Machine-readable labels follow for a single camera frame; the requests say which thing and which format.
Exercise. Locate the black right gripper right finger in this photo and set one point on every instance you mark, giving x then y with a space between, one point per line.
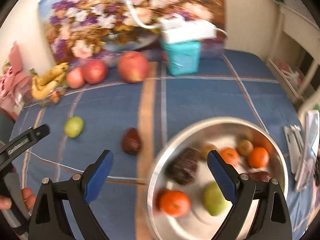
272 217

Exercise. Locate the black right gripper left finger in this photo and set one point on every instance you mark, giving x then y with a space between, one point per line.
49 219

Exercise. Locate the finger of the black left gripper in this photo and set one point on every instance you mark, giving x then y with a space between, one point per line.
23 142

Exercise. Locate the dried red date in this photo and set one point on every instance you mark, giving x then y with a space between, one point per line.
131 141
183 168
260 176

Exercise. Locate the green jujube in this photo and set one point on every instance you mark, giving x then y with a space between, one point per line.
213 199
74 126

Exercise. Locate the orange mandarin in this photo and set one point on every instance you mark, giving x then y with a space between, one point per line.
174 203
230 156
258 158

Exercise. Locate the round brown longan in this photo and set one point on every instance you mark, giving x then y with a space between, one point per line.
244 147
205 150

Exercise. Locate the person left hand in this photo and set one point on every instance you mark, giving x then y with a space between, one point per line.
29 200

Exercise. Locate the clear fruit bag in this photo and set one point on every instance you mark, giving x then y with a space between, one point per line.
48 96

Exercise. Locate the yellow banana bunch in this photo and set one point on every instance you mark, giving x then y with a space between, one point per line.
43 86

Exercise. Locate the pink gift wrap bouquet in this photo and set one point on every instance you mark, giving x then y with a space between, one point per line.
15 84

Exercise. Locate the white phone stand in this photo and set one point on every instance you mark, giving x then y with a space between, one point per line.
295 146

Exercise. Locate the round steel plate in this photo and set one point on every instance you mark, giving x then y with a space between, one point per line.
222 132

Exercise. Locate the red apple left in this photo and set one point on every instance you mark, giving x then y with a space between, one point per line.
75 78

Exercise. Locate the red apple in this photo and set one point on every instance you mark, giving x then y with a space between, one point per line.
75 78
133 67
94 71

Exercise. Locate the smartphone on stand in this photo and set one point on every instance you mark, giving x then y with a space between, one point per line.
309 156

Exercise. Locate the red apple middle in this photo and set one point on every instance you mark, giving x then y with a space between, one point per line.
94 71

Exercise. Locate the blue plaid tablecloth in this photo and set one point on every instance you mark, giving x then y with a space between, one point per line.
238 84

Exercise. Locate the flower painting canvas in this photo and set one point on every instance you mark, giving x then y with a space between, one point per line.
79 30

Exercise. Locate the red apple right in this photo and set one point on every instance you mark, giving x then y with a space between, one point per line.
133 67

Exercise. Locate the white shelf unit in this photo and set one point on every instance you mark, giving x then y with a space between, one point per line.
294 54

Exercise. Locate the teal plastic box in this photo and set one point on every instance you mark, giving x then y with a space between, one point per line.
183 57

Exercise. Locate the white power strip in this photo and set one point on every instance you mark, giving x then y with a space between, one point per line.
175 29

